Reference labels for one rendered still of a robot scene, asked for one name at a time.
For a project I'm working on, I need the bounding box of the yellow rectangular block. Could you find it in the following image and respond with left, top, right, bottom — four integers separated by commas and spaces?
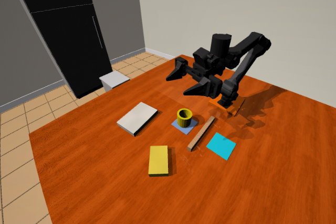
148, 146, 169, 177

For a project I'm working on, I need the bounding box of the white flat rectangular box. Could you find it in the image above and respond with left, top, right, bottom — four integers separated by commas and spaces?
117, 102, 158, 137

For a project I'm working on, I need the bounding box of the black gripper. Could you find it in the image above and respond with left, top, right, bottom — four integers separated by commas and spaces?
166, 57, 223, 99

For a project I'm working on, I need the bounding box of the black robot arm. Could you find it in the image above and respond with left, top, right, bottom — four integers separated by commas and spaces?
193, 31, 271, 109

